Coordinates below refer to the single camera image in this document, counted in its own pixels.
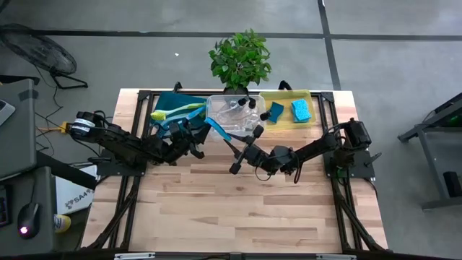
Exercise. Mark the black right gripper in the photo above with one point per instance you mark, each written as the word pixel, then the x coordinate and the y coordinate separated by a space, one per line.
pixel 260 159

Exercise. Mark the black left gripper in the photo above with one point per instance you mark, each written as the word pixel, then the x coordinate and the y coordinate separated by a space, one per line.
pixel 178 139

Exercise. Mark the blue dish brush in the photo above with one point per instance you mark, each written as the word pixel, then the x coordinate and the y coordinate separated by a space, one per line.
pixel 196 113

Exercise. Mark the dark blue sponge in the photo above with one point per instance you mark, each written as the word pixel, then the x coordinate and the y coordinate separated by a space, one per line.
pixel 276 112

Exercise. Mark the light blue sponge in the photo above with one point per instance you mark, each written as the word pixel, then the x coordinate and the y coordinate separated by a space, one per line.
pixel 300 110

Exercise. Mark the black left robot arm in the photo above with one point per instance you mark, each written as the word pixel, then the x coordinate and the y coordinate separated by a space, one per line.
pixel 122 144

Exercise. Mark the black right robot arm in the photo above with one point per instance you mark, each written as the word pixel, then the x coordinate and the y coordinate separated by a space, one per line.
pixel 314 150

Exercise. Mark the clear plastic bin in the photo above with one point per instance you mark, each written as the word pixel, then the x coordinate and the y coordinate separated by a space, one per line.
pixel 213 108

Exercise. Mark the yellow plastic bin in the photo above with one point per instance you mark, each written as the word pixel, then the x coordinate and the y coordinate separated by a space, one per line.
pixel 285 121

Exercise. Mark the teal plastic bin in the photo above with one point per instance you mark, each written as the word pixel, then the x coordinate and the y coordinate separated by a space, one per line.
pixel 169 99

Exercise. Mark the black table clamp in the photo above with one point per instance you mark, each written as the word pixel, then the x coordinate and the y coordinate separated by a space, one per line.
pixel 285 85
pixel 178 86

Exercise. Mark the black panel with white stripes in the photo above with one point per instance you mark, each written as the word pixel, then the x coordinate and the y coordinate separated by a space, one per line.
pixel 143 95

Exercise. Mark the potted green plant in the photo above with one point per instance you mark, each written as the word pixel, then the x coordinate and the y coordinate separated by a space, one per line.
pixel 240 61

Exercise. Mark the black metal strut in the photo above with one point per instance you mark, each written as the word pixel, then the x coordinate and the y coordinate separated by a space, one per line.
pixel 68 173

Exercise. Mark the yellow power plug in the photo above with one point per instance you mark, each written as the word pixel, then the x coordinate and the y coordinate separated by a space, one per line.
pixel 64 127

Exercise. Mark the white cardboard box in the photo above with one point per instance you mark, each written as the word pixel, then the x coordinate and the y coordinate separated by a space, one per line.
pixel 72 196

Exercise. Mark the yellow round object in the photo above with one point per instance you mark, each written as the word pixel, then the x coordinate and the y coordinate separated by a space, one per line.
pixel 64 224

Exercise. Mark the grey desk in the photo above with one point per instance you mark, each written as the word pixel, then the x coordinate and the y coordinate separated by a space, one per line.
pixel 18 144

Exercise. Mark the black floor fan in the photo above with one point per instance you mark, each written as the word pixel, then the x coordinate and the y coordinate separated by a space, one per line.
pixel 39 50

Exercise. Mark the black computer mouse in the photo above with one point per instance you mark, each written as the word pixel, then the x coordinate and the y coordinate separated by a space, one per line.
pixel 29 218

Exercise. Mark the grey laptop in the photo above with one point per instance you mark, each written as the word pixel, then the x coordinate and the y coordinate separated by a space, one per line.
pixel 5 112

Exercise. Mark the grey metal cart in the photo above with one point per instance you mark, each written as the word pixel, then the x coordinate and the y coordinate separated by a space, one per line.
pixel 440 151

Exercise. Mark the black keyboard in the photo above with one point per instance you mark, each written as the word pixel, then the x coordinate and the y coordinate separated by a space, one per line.
pixel 3 206

